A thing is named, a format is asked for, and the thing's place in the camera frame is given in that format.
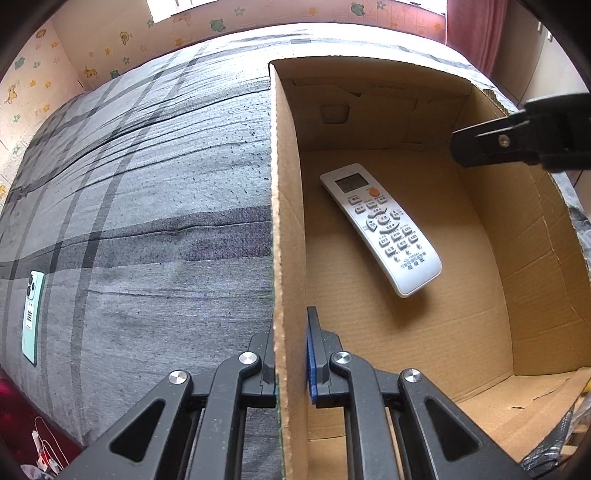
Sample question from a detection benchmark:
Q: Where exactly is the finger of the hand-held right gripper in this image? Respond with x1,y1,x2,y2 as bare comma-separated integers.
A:
450,110,544,170

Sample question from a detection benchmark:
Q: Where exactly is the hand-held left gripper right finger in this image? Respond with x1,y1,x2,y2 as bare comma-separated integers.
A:
306,305,532,480

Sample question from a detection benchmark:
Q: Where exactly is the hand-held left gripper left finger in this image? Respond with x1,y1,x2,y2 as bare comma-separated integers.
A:
55,330,278,480

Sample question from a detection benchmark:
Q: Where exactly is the cardboard box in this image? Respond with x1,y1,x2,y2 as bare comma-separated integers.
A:
268,58,591,480

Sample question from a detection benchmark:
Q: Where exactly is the white remote control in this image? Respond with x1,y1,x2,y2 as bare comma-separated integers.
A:
320,163,443,298

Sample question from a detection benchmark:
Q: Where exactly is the beige wardrobe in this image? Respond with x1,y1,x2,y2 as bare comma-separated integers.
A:
499,0,591,109

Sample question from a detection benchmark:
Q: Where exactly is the red curtain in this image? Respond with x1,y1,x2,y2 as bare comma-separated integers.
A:
445,0,509,61

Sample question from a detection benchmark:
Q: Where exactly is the grey plaid bed sheet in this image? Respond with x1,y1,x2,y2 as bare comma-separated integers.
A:
0,23,591,480

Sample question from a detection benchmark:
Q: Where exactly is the mint green smartphone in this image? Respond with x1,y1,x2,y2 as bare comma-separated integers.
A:
21,270,45,367

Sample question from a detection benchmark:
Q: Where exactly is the window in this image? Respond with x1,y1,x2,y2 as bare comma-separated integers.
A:
145,0,222,23

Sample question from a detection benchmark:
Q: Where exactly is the white charger cable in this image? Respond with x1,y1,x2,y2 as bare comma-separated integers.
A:
28,415,66,472

